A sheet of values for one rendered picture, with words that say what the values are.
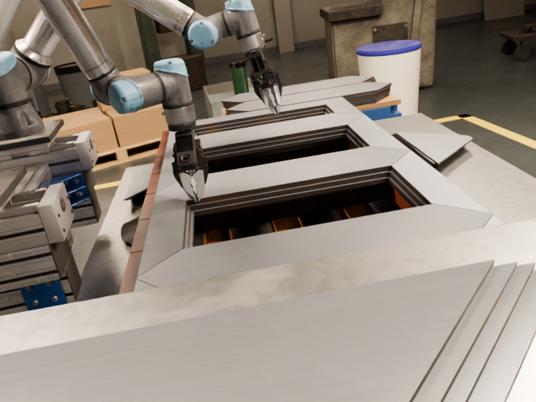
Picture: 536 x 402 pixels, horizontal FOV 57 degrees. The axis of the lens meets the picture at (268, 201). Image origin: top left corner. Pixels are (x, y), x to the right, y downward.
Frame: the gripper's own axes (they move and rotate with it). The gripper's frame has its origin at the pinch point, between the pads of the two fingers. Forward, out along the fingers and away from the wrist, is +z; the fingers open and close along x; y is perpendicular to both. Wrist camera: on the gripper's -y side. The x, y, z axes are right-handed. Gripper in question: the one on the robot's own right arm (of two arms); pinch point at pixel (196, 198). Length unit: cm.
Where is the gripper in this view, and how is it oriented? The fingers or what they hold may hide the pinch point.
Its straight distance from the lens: 132.4
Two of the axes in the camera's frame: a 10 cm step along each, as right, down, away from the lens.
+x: -9.8, 1.7, -0.6
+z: 1.3, 9.1, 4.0
